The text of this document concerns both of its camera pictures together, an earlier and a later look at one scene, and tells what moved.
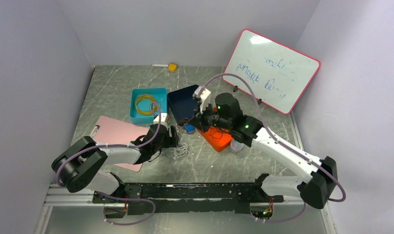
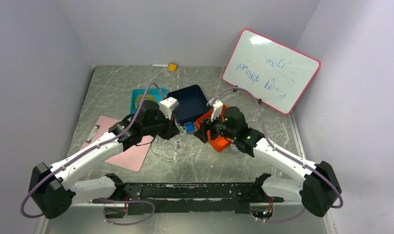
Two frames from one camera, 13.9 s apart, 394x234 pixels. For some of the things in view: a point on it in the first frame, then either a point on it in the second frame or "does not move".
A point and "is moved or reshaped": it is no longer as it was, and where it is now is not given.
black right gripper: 198,120 to 201,134
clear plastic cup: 235,146 does not move
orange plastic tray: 218,138 does not move
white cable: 181,151 is moved or reshaped
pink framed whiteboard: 278,75 does not move
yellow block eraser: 172,67 does not move
